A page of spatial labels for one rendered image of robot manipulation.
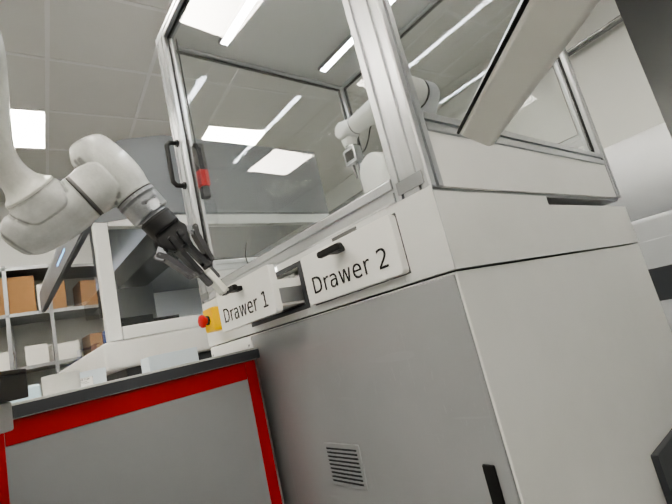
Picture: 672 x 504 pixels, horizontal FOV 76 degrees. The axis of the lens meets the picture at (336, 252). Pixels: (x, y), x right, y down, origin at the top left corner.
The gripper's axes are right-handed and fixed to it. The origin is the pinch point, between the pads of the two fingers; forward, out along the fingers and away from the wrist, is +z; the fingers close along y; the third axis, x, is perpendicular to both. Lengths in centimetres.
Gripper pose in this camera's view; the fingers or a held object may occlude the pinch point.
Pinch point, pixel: (214, 281)
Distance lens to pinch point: 105.8
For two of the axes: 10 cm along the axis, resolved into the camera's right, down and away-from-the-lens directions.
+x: -6.0, 2.9, 7.4
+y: 4.9, -6.0, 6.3
